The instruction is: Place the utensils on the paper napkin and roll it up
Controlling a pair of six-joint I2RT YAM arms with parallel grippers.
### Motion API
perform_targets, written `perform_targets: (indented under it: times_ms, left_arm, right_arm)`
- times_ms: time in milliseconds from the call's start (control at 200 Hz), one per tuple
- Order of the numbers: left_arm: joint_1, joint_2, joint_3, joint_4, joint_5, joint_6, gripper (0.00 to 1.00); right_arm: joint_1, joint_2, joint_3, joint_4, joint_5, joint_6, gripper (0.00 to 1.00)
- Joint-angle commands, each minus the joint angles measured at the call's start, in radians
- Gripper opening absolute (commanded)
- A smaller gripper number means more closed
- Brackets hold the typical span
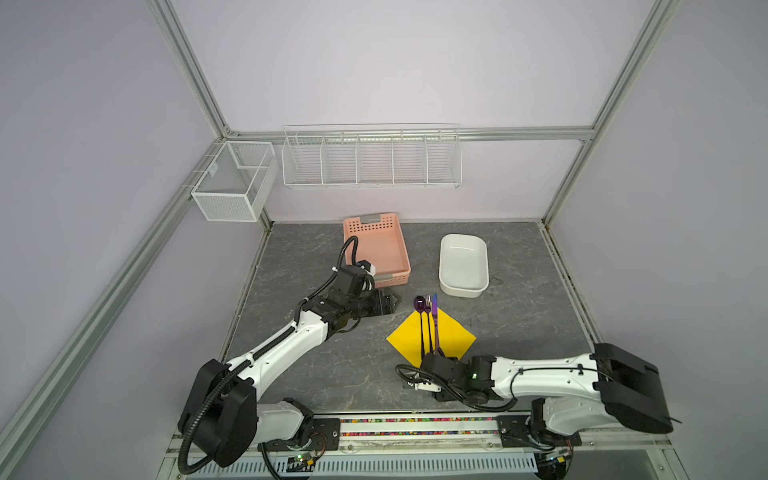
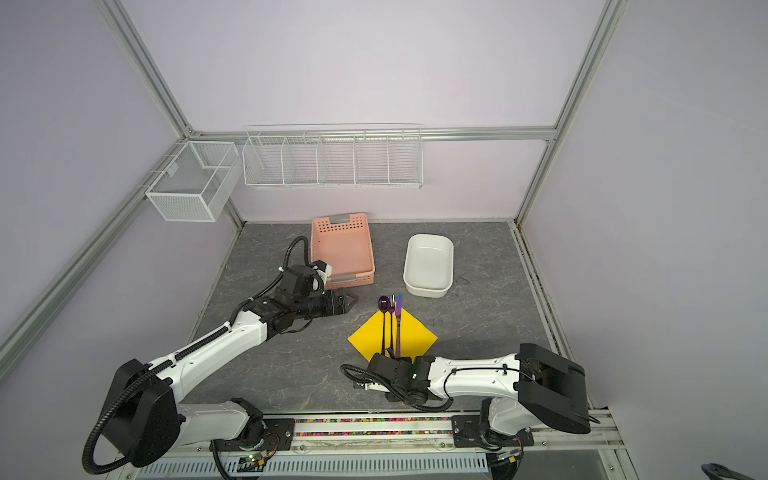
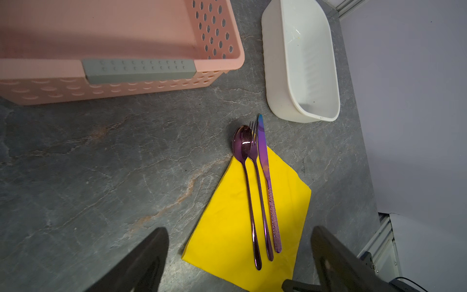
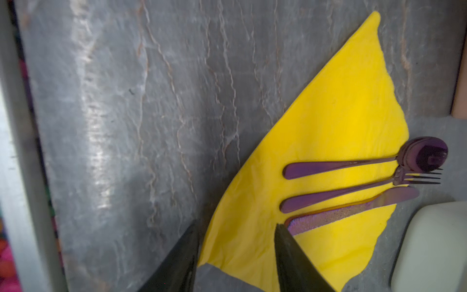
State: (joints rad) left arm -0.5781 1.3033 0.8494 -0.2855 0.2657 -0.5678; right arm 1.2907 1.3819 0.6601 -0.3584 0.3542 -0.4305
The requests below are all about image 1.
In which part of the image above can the purple iridescent spoon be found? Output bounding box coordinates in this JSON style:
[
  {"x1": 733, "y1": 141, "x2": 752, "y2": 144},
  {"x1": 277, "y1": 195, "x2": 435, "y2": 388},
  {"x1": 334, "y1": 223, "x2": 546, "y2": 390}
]
[{"x1": 414, "y1": 295, "x2": 426, "y2": 359}]

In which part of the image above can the dark iridescent fork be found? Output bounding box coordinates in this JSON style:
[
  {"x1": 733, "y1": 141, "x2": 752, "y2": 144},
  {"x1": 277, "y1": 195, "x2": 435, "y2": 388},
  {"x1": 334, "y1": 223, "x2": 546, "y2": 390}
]
[{"x1": 424, "y1": 295, "x2": 434, "y2": 353}]

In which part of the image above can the yellow paper napkin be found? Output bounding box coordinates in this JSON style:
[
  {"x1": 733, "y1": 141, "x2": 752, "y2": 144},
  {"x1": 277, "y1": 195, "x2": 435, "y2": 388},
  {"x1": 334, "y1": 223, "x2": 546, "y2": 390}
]
[{"x1": 387, "y1": 309, "x2": 476, "y2": 367}]

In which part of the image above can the iridescent purple knife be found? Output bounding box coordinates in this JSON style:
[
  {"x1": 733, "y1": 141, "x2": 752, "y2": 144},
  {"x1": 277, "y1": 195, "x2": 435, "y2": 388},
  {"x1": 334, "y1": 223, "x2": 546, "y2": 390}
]
[{"x1": 430, "y1": 294, "x2": 442, "y2": 354}]

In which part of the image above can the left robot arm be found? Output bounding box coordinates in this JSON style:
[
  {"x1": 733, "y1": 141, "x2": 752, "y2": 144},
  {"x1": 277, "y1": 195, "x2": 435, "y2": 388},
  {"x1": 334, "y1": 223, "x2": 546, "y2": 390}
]
[{"x1": 177, "y1": 236, "x2": 401, "y2": 475}]

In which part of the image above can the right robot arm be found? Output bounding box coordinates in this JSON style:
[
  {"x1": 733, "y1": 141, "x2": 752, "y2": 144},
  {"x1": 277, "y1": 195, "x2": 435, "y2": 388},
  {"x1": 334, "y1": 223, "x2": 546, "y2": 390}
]
[{"x1": 395, "y1": 343, "x2": 676, "y2": 446}]

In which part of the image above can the pink perforated plastic basket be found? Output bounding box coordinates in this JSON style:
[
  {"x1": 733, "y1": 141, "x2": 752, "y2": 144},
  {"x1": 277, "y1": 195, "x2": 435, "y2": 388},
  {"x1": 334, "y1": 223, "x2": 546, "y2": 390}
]
[{"x1": 343, "y1": 213, "x2": 411, "y2": 288}]

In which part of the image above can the white plastic tray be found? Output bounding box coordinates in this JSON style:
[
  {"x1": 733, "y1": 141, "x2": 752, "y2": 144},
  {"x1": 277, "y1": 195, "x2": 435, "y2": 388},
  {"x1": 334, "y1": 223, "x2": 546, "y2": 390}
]
[{"x1": 438, "y1": 234, "x2": 490, "y2": 299}]

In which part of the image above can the green circuit board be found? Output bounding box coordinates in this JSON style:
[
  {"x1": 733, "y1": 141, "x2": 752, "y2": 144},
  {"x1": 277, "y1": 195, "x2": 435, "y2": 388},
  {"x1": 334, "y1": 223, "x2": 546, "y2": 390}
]
[{"x1": 285, "y1": 456, "x2": 316, "y2": 473}]

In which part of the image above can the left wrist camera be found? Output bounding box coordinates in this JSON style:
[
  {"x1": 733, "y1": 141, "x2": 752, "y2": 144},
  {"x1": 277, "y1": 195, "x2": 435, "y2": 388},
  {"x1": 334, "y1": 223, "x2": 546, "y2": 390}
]
[{"x1": 356, "y1": 260, "x2": 376, "y2": 277}]

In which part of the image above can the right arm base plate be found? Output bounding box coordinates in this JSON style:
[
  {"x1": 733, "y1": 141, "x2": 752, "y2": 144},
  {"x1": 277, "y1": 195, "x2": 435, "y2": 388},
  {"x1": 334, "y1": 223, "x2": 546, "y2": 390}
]
[{"x1": 496, "y1": 415, "x2": 582, "y2": 451}]

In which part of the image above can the white slotted cable duct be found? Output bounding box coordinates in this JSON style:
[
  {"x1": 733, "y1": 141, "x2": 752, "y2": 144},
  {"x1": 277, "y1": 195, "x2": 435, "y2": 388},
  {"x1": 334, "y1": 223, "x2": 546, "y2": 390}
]
[{"x1": 185, "y1": 454, "x2": 539, "y2": 480}]

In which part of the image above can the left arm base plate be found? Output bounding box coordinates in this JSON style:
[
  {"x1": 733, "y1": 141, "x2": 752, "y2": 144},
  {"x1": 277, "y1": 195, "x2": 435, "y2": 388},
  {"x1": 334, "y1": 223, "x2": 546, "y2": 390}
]
[{"x1": 266, "y1": 417, "x2": 341, "y2": 452}]

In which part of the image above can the white wire wall rack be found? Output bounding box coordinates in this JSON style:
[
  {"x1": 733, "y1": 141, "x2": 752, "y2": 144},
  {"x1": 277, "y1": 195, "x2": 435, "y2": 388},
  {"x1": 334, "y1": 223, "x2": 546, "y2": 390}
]
[{"x1": 282, "y1": 123, "x2": 463, "y2": 189}]

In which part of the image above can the aluminium mounting rail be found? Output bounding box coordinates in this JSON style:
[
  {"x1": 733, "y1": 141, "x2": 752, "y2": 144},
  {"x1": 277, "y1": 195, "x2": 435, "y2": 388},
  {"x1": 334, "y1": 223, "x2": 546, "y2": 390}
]
[{"x1": 164, "y1": 409, "x2": 673, "y2": 460}]

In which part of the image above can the white mesh wall basket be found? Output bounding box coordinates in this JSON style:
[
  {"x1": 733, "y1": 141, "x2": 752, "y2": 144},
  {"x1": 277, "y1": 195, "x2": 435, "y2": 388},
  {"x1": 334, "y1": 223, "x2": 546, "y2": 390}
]
[{"x1": 192, "y1": 141, "x2": 279, "y2": 223}]

